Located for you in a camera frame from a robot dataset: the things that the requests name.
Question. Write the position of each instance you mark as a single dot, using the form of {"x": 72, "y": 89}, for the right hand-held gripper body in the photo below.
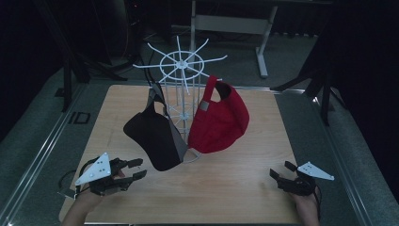
{"x": 301, "y": 185}

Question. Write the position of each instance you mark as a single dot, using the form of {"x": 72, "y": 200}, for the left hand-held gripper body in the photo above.
{"x": 97, "y": 169}

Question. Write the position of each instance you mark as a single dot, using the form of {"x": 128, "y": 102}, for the black sun visor cap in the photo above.
{"x": 150, "y": 135}

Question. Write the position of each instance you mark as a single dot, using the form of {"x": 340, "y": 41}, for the red baseball cap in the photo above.
{"x": 219, "y": 125}

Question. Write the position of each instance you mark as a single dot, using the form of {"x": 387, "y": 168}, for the person's right hand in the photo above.
{"x": 306, "y": 204}

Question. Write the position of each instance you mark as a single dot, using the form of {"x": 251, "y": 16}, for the person's left hand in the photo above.
{"x": 87, "y": 199}

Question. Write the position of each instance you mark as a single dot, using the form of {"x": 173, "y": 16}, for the black metal stand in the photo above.
{"x": 67, "y": 81}
{"x": 324, "y": 94}

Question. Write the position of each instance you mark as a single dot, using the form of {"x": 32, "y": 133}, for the white desk frame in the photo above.
{"x": 232, "y": 23}

